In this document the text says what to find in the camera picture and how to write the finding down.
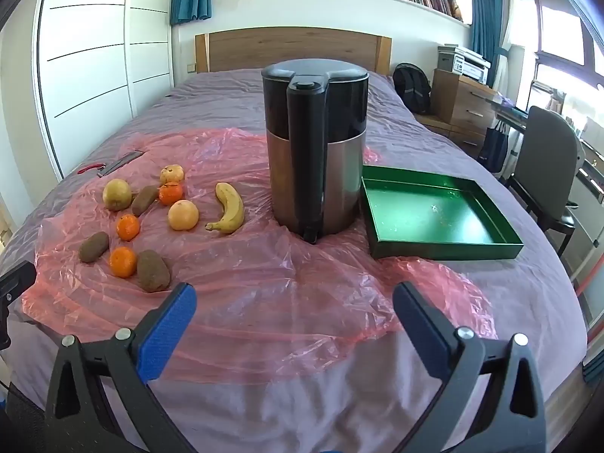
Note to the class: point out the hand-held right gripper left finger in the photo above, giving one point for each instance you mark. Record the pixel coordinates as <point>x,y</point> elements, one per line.
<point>167,335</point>

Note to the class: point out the black and steel electric kettle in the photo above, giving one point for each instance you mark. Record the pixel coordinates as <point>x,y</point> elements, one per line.
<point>330,174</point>

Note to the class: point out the brown kiwi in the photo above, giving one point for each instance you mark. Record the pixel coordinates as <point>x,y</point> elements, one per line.
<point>93,247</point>
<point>153,271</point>
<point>144,200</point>

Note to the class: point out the dark shopping bag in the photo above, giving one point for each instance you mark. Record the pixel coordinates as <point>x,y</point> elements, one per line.
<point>493,146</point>

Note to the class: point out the green metal tray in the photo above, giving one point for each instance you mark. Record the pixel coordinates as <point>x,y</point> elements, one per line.
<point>424,212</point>

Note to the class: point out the black backpack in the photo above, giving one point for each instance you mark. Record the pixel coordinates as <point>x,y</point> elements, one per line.
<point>411,87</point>

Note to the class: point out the glass-top desk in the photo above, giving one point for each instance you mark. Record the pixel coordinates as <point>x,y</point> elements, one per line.
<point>512,111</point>

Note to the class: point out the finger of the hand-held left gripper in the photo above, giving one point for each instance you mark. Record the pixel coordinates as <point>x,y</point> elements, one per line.
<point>16,281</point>

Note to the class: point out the white wardrobe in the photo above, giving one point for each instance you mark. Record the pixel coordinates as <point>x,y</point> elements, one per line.
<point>104,56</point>

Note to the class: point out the large window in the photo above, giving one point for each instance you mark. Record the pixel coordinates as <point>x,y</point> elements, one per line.
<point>557,33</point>

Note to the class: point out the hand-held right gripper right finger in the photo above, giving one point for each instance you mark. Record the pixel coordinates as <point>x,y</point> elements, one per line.
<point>422,328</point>

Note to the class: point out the orange tangerine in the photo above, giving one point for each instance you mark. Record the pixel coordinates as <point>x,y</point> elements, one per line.
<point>171,194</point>
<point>123,262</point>
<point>128,227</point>

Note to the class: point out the grey office chair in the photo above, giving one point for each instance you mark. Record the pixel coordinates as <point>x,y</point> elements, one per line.
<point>547,160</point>

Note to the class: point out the yellow banana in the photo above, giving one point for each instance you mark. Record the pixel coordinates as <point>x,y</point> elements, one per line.
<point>233,207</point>

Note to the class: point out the pink plastic sheet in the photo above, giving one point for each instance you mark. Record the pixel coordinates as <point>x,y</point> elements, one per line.
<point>283,292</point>

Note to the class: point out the wooden dresser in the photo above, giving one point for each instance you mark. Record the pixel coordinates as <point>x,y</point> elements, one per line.
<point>465,104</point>

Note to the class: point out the striped yellow pepino melon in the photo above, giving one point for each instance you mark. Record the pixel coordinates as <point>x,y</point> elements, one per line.
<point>172,173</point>

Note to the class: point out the white printer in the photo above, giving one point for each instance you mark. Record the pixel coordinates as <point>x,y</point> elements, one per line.
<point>472,66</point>

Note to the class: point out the yellow grapefruit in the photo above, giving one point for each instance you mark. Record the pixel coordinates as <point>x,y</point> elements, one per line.
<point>183,215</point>

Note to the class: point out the yellow-green apple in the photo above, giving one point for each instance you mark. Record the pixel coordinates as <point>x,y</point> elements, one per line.
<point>116,194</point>

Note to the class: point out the wooden headboard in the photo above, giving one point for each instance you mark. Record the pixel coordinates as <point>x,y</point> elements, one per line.
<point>236,52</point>

